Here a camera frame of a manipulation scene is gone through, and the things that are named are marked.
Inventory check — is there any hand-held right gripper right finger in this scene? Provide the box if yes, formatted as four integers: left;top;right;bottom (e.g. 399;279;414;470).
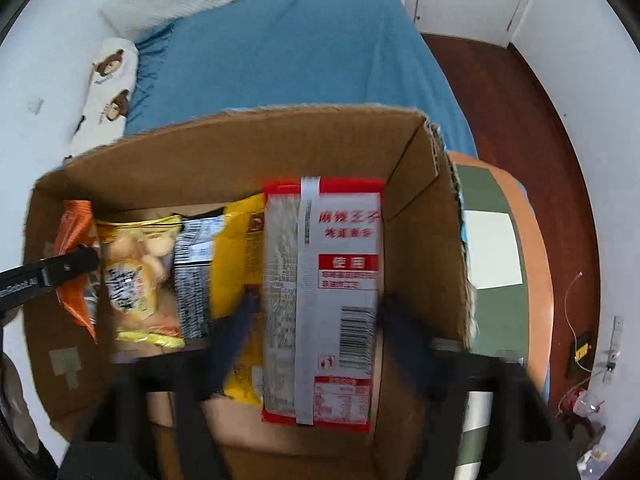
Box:
377;292;581;480

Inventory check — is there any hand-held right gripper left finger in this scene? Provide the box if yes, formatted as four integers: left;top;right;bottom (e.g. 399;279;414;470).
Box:
57;297;258;480

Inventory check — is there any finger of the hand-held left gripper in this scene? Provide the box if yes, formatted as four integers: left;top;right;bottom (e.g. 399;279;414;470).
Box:
42;247;99;293

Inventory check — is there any orange snack packet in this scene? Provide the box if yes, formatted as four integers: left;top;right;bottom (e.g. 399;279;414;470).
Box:
54;200;101;343

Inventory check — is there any red white snack packet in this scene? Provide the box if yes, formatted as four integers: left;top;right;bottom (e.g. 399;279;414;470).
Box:
261;176;387;433

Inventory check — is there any brown cardboard box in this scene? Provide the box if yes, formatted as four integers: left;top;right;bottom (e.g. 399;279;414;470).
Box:
22;105;478;480

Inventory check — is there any yellow biscuit snack packet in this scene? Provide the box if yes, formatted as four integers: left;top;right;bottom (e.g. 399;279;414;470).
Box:
95;215;187;348

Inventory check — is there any black striped snack packet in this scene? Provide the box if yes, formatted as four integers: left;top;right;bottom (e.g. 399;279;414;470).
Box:
172;210;226;341

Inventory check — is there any bear print pillow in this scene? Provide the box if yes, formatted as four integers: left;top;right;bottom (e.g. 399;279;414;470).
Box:
62;40;141;166

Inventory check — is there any green white checkered mat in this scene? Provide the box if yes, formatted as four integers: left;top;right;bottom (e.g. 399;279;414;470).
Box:
445;150;553;480

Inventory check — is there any black yellow floor item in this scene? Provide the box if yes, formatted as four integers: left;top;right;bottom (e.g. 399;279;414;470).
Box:
567;332;596;380

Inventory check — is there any clear plastic wrapper clutter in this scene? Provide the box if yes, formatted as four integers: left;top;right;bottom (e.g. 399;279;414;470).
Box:
557;382;608;476

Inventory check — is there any blue bed sheet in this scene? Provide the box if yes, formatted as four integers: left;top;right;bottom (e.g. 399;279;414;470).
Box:
122;0;478;161

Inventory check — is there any metal wall bracket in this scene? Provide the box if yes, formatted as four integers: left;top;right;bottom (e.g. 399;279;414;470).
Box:
602;316;625;386

